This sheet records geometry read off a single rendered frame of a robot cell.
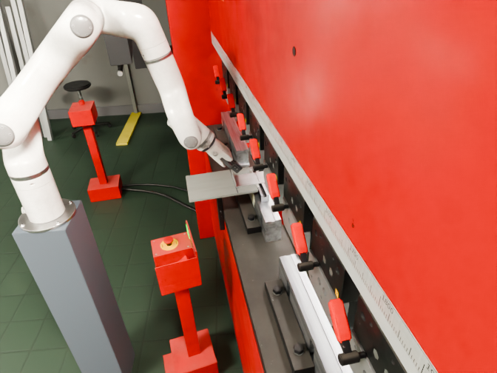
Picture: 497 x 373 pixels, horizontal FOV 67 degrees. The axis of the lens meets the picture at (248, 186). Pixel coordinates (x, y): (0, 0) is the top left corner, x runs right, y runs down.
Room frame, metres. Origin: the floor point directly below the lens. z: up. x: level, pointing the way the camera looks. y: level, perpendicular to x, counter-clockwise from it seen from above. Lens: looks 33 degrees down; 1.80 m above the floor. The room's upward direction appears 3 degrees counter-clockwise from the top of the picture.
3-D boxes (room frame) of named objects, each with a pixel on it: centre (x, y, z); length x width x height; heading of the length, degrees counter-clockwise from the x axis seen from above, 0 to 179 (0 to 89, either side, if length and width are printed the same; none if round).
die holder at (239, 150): (1.82, 0.07, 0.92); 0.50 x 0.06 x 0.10; 11
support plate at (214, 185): (1.25, 0.11, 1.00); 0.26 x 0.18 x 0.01; 101
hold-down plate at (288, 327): (0.67, -0.09, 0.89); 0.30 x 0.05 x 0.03; 11
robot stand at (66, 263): (1.08, 0.72, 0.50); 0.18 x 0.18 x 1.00; 2
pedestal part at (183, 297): (1.11, 0.31, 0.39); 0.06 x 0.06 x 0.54; 17
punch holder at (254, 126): (1.11, -0.07, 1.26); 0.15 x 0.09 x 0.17; 11
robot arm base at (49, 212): (1.08, 0.72, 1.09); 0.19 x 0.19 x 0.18
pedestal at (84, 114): (2.72, 1.23, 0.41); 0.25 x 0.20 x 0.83; 101
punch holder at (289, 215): (0.71, -0.14, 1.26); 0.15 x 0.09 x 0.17; 11
